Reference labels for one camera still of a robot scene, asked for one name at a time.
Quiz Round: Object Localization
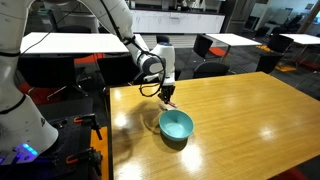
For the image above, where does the black velcro strap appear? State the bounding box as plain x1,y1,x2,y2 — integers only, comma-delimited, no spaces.
121,35,138,47

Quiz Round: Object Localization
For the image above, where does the white board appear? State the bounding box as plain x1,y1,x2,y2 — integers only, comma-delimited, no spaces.
249,2,268,19

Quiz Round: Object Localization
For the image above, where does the brown wooden beam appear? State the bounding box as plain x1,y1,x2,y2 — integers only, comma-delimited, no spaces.
305,0,320,33

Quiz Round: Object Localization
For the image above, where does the large white table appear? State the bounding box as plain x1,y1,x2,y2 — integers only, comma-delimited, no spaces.
19,31,149,55

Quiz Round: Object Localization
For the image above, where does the black office chair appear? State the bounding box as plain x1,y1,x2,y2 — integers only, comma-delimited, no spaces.
155,34,171,45
174,67,182,82
193,33,214,60
192,61,232,80
287,14,304,28
18,54,90,101
255,52,284,75
254,26,272,38
57,25,93,34
267,34,295,54
96,54,143,88

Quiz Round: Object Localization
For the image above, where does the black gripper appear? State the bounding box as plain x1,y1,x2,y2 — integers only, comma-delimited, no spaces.
158,84,176,105

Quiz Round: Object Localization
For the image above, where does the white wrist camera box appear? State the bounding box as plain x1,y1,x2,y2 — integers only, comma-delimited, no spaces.
143,73,161,84

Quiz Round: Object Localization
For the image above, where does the steel grey fridge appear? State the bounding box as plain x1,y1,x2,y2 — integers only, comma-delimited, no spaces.
222,0,258,34

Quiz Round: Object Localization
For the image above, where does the thin black cable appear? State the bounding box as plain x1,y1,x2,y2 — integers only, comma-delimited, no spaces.
19,0,84,56

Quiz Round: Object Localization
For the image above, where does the teal plastic bowl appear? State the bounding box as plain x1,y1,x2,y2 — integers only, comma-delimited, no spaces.
158,109,195,142

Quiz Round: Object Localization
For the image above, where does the orange and black clamp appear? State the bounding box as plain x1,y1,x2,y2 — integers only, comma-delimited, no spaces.
73,113,103,141
65,147,103,176

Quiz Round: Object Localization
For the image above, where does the green bin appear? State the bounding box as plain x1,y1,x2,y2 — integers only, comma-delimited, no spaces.
37,8,51,18

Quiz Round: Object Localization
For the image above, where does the white table with metal legs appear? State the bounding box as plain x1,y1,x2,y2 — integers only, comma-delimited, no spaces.
204,32,263,63
279,33,320,58

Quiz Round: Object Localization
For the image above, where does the white counter cabinet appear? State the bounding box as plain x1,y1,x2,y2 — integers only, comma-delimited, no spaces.
129,9,226,34

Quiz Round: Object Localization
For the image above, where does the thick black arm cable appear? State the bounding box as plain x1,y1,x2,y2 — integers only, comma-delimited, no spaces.
99,0,168,99

